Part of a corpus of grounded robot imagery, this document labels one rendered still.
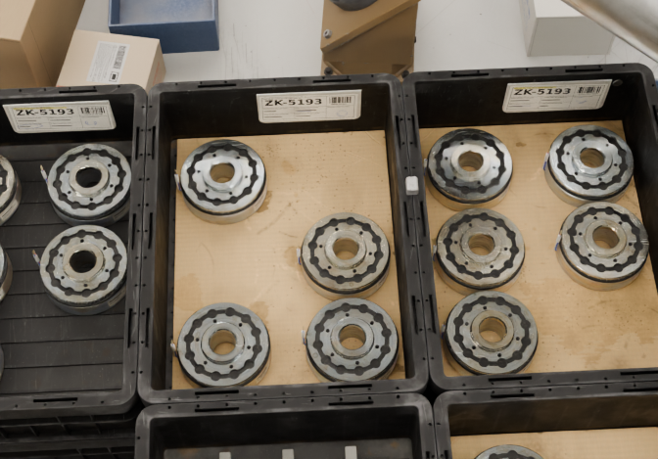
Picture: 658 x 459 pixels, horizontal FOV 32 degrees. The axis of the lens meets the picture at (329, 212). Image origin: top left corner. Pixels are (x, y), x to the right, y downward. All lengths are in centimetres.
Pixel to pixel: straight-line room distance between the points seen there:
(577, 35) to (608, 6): 50
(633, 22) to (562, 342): 38
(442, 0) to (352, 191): 45
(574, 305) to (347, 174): 32
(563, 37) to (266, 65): 42
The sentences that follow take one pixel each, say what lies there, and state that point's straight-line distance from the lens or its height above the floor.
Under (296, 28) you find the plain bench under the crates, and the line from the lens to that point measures 170.
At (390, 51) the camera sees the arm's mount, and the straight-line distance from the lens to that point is 158.
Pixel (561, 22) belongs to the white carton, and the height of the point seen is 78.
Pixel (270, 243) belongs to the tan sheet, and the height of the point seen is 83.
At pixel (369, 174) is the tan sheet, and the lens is 140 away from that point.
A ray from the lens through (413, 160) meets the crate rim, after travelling 130.
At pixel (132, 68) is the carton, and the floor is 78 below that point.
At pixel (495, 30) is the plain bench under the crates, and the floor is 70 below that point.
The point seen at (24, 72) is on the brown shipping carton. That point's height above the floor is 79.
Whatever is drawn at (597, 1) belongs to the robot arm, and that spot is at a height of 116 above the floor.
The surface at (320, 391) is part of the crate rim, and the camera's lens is 118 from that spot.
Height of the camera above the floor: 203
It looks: 61 degrees down
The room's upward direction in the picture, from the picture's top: 1 degrees counter-clockwise
